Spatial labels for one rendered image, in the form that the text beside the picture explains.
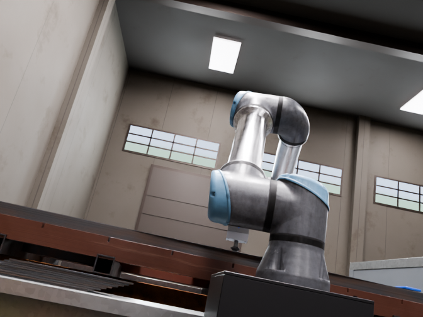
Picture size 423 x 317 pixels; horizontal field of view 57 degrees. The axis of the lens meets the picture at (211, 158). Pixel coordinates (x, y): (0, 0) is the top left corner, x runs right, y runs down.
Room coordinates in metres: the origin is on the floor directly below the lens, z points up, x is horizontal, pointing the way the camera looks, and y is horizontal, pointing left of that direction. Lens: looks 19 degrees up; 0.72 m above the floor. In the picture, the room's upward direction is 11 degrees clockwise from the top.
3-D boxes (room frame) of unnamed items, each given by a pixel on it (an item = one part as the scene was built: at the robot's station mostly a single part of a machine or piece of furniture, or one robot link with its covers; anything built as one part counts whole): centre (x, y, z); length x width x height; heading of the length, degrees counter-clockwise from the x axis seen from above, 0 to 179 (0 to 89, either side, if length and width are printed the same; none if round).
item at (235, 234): (1.56, -0.17, 1.01); 0.10 x 0.09 x 0.16; 176
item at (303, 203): (0.83, -0.21, 0.94); 0.13 x 0.12 x 0.14; 84
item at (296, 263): (0.83, -0.21, 0.82); 0.15 x 0.15 x 0.10
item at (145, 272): (1.90, -0.12, 0.79); 1.56 x 0.09 x 0.06; 97
